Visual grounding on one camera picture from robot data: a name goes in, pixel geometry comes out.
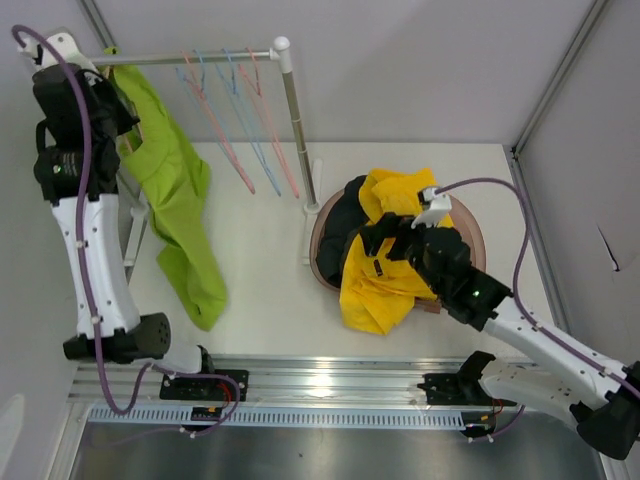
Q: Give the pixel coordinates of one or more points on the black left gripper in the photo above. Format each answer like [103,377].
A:
[105,88]

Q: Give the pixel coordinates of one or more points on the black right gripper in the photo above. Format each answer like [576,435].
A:
[390,225]

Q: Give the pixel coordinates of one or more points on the navy dark shorts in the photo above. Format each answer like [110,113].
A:
[342,222]

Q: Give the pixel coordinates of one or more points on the yellow shorts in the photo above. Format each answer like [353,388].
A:
[376,294]

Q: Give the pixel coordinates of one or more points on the lime green shorts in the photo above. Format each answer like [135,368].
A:
[175,181]

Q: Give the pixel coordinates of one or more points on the blue hanger with olive shorts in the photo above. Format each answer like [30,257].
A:
[247,125]

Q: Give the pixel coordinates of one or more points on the pink wire hanger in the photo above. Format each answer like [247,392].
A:
[262,110]

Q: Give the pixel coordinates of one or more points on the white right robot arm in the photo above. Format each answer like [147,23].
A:
[592,393]

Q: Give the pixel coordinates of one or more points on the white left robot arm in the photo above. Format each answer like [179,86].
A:
[76,169]

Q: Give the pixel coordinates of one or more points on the translucent pink plastic basin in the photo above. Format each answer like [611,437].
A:
[463,219]

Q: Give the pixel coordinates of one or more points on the metal clothes rack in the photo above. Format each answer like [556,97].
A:
[281,54]

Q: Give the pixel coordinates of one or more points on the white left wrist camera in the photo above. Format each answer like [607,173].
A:
[66,46]

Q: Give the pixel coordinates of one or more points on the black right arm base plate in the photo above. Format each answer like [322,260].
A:
[448,389]

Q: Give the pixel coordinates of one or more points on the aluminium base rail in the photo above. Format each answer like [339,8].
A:
[320,382]

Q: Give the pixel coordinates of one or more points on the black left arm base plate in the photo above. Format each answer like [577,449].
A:
[216,390]

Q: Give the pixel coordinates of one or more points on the slotted grey cable duct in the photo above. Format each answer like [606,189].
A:
[412,419]

